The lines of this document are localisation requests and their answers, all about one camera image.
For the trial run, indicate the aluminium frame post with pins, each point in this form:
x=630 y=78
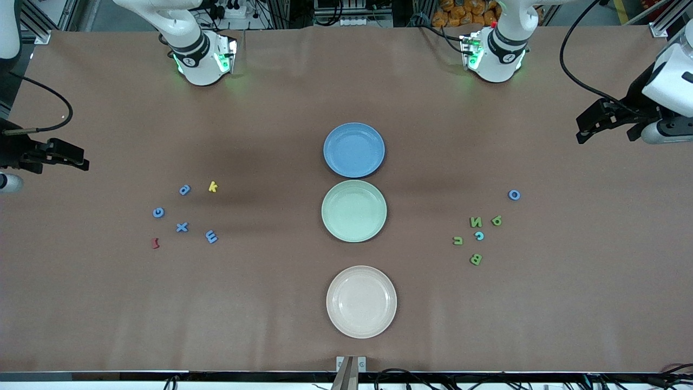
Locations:
x=42 y=36
x=663 y=27

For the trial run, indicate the white power strip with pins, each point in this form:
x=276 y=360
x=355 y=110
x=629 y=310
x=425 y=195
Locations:
x=234 y=8

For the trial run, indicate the brown table cover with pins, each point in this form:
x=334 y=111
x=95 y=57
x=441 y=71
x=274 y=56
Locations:
x=270 y=325

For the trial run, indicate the green letter N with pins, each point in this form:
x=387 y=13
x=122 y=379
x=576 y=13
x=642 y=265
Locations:
x=475 y=221

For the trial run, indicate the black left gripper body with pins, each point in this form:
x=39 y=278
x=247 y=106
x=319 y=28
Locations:
x=636 y=104

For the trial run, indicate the blue letter O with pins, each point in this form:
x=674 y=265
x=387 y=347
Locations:
x=510 y=195

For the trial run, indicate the blue plate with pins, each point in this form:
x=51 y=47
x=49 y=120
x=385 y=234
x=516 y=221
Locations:
x=354 y=150

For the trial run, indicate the green plate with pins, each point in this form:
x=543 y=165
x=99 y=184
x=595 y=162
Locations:
x=354 y=211

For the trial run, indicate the bag of oranges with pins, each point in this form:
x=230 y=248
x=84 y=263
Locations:
x=465 y=11

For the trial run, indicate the blue letter X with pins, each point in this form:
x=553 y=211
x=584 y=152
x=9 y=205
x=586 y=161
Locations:
x=182 y=227

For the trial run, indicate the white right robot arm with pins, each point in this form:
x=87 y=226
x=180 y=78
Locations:
x=200 y=65

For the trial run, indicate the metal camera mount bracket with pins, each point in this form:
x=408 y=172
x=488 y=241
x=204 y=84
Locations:
x=351 y=374

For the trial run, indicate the blue letter E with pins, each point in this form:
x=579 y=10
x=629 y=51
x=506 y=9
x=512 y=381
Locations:
x=211 y=236

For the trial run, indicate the green letter B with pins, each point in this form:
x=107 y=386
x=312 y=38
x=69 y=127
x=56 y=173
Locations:
x=476 y=259

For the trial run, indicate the blue letter a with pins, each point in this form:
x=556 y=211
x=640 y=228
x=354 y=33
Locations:
x=184 y=190

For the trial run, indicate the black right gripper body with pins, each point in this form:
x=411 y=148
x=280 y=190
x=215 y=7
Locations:
x=12 y=150

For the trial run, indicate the green letter g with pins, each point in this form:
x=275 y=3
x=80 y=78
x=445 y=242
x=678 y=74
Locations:
x=497 y=222

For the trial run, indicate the blue letter G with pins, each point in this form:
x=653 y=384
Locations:
x=155 y=215

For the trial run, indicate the white socket strip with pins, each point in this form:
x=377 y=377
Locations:
x=352 y=22

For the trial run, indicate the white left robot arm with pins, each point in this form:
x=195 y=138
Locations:
x=498 y=59

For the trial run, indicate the beige plate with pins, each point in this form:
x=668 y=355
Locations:
x=361 y=301

